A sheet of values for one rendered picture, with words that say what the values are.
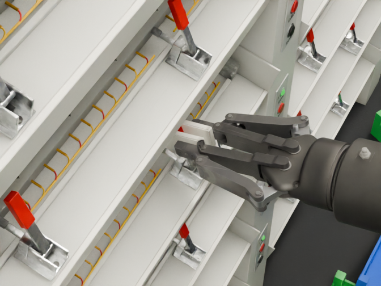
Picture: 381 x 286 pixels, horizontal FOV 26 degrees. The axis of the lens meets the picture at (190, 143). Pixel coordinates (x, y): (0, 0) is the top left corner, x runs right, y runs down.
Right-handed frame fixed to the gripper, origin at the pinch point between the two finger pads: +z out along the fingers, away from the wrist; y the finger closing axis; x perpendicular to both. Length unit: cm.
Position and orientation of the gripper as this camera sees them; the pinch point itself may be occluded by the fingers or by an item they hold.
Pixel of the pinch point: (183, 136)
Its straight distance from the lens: 97.4
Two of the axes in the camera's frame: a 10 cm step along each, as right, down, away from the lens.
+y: 4.8, -6.9, 5.3
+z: -8.5, -2.3, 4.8
